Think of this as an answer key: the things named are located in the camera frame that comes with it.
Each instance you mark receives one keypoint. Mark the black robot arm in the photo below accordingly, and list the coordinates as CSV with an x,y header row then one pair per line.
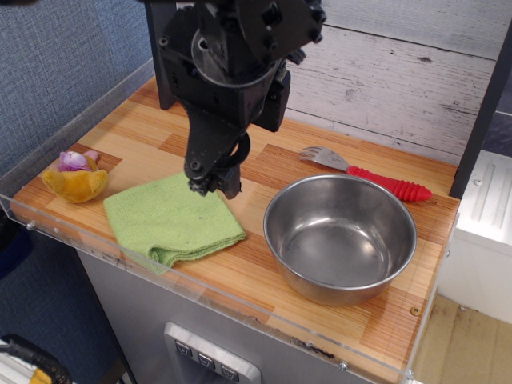
x,y
225,63

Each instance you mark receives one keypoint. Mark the clear acrylic guard rail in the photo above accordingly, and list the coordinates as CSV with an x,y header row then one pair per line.
x,y
138,142

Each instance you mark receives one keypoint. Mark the yellow plush toy with flower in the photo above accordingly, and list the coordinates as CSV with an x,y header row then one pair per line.
x,y
76,178

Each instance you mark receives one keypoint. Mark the grey metal cabinet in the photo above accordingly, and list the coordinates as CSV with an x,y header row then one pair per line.
x,y
138,309

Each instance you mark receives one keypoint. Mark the dark grey right post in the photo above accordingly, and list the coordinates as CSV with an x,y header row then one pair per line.
x,y
484,118

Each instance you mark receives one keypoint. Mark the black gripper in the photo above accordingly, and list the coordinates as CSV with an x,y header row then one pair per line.
x,y
220,107

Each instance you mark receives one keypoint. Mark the red handled metal spork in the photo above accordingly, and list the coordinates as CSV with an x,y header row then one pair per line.
x,y
403,190

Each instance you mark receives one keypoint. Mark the green towel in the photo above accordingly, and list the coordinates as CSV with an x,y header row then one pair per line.
x,y
164,222

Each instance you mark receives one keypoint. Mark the white aluminium side unit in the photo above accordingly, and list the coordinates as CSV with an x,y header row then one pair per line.
x,y
476,271

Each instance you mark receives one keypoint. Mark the silver button control panel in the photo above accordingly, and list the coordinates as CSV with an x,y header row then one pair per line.
x,y
194,359

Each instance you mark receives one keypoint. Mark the stainless steel bowl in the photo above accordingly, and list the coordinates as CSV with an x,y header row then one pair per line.
x,y
339,240

